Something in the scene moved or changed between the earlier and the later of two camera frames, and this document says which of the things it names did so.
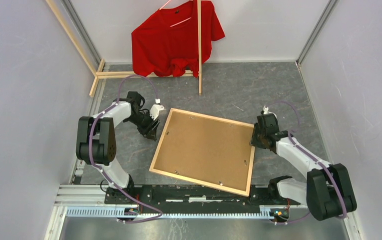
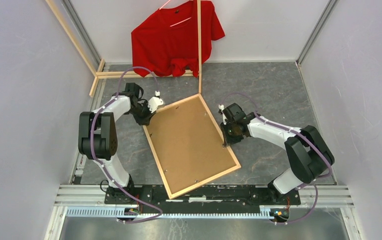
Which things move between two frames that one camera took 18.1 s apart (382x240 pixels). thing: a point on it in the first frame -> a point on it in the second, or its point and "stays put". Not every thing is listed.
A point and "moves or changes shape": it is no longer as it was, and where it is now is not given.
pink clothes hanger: [176, 24] stays put
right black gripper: [253, 141] -> [228, 140]
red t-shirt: [167, 41] stays put
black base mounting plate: [195, 199] stays put
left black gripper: [150, 131] -> [145, 121]
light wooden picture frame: [161, 142] -> [171, 196]
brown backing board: [211, 150] moves or changes shape
